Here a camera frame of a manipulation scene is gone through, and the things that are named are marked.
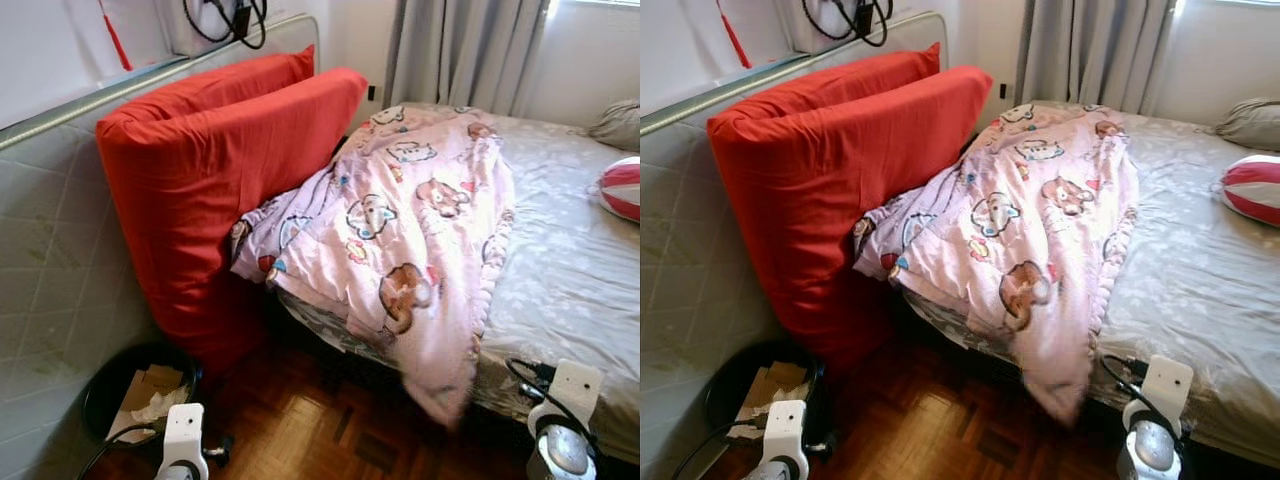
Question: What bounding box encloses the pink cartoon print blanket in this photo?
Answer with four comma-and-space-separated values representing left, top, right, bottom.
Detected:
230, 103, 517, 431
852, 103, 1141, 426

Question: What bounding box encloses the crumpled white tissue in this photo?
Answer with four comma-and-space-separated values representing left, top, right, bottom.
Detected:
750, 395, 803, 427
130, 393, 191, 426

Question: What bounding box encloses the brown cardboard piece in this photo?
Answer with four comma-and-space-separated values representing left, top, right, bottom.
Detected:
728, 360, 811, 441
105, 363, 186, 444

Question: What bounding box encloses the grey floral bed sheet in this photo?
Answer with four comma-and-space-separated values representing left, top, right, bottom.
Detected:
270, 100, 641, 466
900, 100, 1280, 466

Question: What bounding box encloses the black round waste bin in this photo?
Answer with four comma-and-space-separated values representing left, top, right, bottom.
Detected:
82, 343, 204, 446
703, 340, 829, 446

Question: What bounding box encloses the grey quilted upright mattress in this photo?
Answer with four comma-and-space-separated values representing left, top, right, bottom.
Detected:
0, 12, 321, 480
640, 10, 949, 480

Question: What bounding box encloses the red white striped bolster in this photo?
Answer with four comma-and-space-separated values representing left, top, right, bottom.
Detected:
598, 155, 641, 223
1220, 153, 1280, 229

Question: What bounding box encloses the long red cushion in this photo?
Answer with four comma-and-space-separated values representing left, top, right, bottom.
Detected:
706, 65, 994, 376
100, 45, 316, 126
95, 67, 369, 376
720, 42, 943, 121

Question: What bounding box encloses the grey floral pillow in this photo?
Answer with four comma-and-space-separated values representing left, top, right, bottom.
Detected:
1215, 97, 1280, 153
587, 98, 641, 151

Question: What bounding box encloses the grey pleated curtain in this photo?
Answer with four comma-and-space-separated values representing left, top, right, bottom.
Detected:
1015, 0, 1181, 116
385, 0, 551, 119

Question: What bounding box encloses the red hanging tassel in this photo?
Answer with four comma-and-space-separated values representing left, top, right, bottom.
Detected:
715, 0, 751, 69
97, 0, 133, 73

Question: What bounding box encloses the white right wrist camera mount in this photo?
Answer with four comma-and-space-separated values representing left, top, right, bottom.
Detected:
1140, 355, 1195, 423
548, 360, 604, 426

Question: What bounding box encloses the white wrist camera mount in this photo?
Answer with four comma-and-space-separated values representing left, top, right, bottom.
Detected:
548, 360, 604, 426
162, 403, 206, 471
765, 400, 809, 469
1140, 355, 1195, 423

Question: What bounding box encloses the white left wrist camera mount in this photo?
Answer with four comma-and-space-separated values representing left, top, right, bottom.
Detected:
765, 400, 809, 469
162, 403, 206, 471

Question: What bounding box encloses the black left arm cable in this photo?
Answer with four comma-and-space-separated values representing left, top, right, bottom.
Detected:
75, 422, 166, 480
672, 422, 769, 480

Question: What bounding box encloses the black looped wall cable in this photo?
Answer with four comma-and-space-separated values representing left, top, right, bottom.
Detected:
182, 0, 269, 51
800, 0, 893, 48

